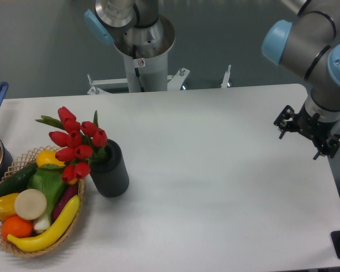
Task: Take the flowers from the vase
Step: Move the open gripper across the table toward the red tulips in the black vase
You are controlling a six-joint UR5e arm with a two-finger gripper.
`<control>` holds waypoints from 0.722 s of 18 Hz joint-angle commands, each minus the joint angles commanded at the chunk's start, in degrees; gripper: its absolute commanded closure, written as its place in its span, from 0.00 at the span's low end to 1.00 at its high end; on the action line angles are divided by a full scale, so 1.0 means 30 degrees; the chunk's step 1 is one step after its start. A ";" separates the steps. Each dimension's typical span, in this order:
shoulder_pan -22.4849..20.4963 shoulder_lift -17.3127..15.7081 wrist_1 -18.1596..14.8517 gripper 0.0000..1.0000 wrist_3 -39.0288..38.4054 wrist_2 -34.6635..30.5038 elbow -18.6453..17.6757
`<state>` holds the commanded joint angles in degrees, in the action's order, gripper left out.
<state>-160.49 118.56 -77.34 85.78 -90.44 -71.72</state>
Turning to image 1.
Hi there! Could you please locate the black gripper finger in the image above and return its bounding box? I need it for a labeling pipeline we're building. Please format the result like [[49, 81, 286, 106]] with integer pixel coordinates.
[[273, 105, 298, 139], [312, 134, 340, 160]]

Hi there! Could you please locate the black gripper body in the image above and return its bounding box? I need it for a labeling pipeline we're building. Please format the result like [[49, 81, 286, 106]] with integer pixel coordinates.
[[295, 102, 333, 142]]

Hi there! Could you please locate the red tulip bouquet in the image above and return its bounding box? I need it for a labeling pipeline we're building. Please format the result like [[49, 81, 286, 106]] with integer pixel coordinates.
[[36, 107, 109, 184]]

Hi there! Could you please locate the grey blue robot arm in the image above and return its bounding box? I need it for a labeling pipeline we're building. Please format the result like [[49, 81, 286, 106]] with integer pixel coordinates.
[[84, 1, 340, 158]]

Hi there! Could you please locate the dark grey ribbed vase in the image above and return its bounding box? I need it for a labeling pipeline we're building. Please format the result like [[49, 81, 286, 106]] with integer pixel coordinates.
[[90, 139, 129, 198]]

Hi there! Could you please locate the purple eggplant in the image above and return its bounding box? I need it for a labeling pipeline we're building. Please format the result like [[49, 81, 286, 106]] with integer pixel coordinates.
[[52, 185, 78, 223]]

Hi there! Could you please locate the yellow squash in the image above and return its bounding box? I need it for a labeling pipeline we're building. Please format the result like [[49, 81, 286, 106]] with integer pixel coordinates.
[[36, 150, 79, 185]]

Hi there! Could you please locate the green bok choy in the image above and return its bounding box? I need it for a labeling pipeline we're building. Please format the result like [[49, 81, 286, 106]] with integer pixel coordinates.
[[27, 164, 66, 233]]

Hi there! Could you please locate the woven wicker basket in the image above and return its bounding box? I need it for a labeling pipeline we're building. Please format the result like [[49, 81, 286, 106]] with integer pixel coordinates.
[[0, 145, 86, 258]]

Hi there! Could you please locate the round beige disc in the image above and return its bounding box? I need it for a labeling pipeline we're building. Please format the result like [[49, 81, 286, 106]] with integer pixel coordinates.
[[14, 189, 47, 220]]

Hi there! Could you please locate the green cucumber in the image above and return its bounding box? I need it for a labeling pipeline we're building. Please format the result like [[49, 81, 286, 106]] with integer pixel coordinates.
[[0, 163, 37, 197]]

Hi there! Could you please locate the yellow banana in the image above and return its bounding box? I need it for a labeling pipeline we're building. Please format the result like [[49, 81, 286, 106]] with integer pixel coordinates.
[[7, 195, 80, 252]]

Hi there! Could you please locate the orange fruit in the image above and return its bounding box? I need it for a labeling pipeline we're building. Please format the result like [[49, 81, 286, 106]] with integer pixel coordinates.
[[1, 215, 33, 241]]

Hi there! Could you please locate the yellow bell pepper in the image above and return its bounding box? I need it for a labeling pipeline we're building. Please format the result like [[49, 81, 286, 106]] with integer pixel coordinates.
[[0, 193, 19, 221]]

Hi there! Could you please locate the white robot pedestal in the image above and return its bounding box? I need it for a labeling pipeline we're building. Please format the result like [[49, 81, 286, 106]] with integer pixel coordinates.
[[86, 15, 232, 95]]

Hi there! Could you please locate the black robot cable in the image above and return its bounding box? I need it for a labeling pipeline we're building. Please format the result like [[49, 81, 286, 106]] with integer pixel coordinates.
[[131, 44, 145, 92]]

